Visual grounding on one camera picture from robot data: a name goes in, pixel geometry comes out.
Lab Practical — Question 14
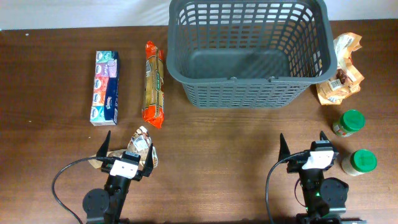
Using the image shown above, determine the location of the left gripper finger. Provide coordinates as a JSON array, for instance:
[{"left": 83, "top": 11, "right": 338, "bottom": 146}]
[
  {"left": 143, "top": 144, "right": 154, "bottom": 177},
  {"left": 96, "top": 131, "right": 111, "bottom": 157}
]

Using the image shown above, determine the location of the green lid jar with label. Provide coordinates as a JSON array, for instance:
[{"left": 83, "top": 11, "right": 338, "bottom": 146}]
[{"left": 332, "top": 110, "right": 366, "bottom": 138}]

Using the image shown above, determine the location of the green lid peanut butter jar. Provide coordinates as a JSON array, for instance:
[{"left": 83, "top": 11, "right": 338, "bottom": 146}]
[{"left": 341, "top": 149, "right": 377, "bottom": 176}]

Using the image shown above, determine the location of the orange snack bag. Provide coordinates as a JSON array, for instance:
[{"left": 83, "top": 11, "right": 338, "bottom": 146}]
[{"left": 316, "top": 32, "right": 364, "bottom": 105}]

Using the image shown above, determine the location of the red spaghetti packet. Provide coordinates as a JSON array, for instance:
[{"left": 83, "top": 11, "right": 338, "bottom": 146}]
[{"left": 142, "top": 41, "right": 164, "bottom": 129}]

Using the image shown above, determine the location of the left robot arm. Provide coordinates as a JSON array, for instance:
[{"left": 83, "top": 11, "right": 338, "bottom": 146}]
[{"left": 82, "top": 133, "right": 154, "bottom": 224}]

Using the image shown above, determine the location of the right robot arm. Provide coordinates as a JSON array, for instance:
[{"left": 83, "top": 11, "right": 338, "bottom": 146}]
[{"left": 278, "top": 132, "right": 367, "bottom": 224}]

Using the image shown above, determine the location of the brown white snack bag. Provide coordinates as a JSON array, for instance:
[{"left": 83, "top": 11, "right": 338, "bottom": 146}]
[{"left": 89, "top": 126, "right": 159, "bottom": 169}]

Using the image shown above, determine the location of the Kleenex tissue multipack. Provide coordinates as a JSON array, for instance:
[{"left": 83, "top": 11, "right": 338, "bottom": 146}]
[{"left": 90, "top": 50, "right": 120, "bottom": 126}]

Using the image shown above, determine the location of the grey plastic basket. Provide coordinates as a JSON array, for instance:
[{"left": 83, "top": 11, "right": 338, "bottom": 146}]
[{"left": 167, "top": 0, "right": 337, "bottom": 108}]

